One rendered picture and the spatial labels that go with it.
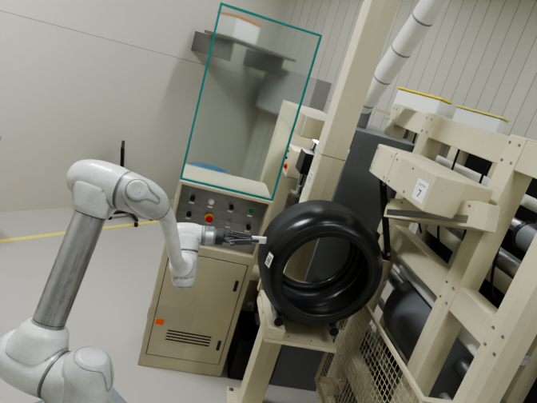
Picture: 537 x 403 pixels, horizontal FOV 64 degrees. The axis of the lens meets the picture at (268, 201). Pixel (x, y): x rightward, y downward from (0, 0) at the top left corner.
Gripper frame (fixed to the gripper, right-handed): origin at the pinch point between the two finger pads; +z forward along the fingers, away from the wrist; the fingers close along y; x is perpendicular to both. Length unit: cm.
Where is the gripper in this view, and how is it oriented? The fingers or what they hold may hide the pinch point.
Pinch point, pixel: (259, 240)
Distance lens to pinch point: 197.1
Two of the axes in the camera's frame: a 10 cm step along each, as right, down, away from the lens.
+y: -1.2, -3.2, 9.4
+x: -1.3, 9.4, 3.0
